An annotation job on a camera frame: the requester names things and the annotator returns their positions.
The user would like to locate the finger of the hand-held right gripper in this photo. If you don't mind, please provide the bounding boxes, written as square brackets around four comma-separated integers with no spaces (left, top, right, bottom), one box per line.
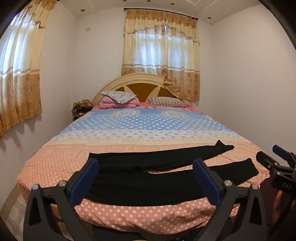
[256,151,282,172]
[272,145,296,168]

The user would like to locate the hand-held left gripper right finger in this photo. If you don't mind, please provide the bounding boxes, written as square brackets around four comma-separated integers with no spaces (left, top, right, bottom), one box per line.
[193,158,269,241]

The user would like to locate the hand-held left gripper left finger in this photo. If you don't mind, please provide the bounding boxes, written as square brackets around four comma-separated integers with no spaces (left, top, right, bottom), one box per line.
[23,158,100,241]

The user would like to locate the black pants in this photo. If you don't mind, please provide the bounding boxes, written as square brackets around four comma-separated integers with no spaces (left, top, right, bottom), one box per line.
[87,140,259,207]

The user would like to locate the brown patterned bag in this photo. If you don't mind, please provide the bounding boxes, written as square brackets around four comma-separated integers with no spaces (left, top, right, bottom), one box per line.
[72,100,93,121]

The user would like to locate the pink bed sheet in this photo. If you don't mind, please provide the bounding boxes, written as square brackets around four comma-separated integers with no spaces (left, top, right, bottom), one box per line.
[92,102,204,113]

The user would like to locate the polka dot bedspread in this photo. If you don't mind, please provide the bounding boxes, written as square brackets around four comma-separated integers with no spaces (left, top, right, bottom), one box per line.
[16,107,275,235]

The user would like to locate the folded pink blanket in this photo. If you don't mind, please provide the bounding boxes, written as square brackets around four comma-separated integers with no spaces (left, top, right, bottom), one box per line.
[99,96,139,109]

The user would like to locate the striped pillow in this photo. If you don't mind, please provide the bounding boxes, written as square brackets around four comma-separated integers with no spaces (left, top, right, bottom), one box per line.
[148,97,188,108]

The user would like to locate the grey patterned pillow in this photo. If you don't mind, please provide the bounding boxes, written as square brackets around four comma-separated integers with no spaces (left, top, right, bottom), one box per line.
[99,90,137,104]

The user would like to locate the cream wooden headboard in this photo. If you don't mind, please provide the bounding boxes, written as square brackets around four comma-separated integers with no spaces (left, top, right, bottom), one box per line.
[92,73,179,105]

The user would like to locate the beige floral window curtain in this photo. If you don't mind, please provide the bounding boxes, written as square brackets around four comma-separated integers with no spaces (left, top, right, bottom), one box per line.
[0,0,57,139]
[121,9,201,101]

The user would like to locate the dark curtain rod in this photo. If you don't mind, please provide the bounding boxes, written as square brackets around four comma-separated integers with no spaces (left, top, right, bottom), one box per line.
[124,8,199,20]

